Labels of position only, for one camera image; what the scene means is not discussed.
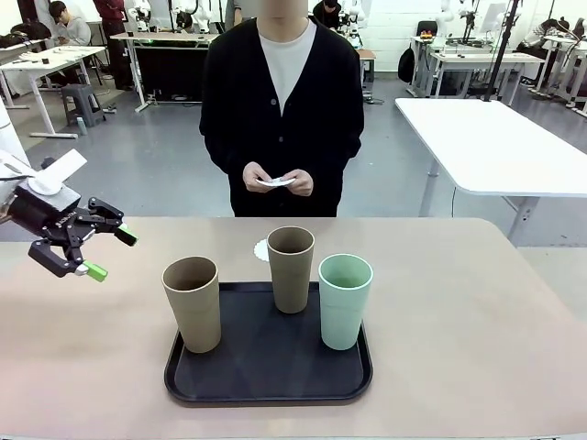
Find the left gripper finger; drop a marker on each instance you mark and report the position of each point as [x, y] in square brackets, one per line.
[55, 261]
[110, 220]

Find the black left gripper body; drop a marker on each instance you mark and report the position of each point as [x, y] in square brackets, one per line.
[50, 224]

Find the tall brown cup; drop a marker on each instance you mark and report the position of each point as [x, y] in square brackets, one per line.
[291, 279]
[192, 311]

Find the tall pale green cup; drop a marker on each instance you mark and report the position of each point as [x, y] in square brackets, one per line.
[341, 316]

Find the person's left forearm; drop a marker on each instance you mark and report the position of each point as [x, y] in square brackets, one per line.
[337, 153]

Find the person's right forearm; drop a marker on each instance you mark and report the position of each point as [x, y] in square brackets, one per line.
[220, 151]

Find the person's right hand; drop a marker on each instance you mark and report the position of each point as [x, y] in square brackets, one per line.
[254, 176]

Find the person's left hand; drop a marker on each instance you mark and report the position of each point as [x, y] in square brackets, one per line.
[302, 183]

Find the small pale bottle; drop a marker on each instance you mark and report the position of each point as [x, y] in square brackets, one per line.
[81, 126]

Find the grey plastic stool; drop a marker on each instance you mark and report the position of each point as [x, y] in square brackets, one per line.
[82, 103]

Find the wood-top desk black panel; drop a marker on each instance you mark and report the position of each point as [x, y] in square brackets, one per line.
[169, 64]

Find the white desk with papers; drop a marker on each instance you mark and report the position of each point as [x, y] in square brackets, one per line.
[50, 57]

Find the person in black cardigan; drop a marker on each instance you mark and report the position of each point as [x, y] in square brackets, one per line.
[243, 114]

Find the standing person dark red top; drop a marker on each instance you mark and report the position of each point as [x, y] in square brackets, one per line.
[117, 50]

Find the seated person grey hoodie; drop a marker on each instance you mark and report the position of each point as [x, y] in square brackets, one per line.
[69, 32]

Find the black serving tray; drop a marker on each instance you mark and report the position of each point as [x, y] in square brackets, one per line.
[266, 366]

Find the seated person black clothes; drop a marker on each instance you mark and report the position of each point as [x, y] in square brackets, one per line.
[326, 11]

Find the black backpack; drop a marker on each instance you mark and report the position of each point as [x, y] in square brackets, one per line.
[406, 64]

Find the large white table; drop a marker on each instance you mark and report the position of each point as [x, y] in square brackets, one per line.
[495, 146]

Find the white lab desk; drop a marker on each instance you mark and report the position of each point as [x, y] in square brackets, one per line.
[481, 59]

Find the black tripod pole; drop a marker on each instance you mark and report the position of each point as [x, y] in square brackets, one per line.
[502, 50]

